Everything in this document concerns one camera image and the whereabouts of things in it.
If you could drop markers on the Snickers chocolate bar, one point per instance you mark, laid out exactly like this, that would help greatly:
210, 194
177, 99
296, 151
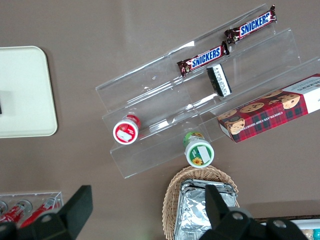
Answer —
252, 25
205, 58

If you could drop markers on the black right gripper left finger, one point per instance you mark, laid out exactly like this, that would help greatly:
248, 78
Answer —
62, 220

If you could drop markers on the light oval wicker basket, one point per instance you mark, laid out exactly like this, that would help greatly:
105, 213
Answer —
170, 200

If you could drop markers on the red tartan cookie box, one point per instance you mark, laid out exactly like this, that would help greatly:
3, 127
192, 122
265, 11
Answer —
270, 115

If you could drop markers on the brown table cover sheet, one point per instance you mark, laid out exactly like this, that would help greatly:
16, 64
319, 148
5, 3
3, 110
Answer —
75, 30

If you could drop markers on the aluminium foil tray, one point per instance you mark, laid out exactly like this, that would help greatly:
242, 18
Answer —
192, 212

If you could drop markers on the green lid yogurt cup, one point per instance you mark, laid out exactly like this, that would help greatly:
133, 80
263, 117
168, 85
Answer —
200, 153

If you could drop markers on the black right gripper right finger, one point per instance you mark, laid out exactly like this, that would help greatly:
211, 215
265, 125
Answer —
225, 225

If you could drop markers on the beige plastic serving tray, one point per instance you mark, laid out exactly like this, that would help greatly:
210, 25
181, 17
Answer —
25, 87

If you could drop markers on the teal snack packet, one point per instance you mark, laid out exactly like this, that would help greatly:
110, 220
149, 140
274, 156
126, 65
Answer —
317, 234

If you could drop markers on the clear acrylic tiered shelf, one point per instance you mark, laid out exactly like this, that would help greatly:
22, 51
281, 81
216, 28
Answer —
155, 100

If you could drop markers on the white plastic snack bin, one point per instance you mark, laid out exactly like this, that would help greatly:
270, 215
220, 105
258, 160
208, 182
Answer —
307, 223

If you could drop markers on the red lid yogurt cup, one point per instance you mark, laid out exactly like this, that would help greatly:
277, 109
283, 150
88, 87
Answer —
125, 131

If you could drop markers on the clear rice cracker bag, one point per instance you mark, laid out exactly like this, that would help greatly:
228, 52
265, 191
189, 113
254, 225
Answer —
309, 235

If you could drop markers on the clear acrylic bottle rack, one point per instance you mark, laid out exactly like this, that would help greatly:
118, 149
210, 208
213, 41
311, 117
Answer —
30, 195

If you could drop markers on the small black white box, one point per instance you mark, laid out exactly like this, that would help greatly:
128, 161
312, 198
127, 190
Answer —
220, 80

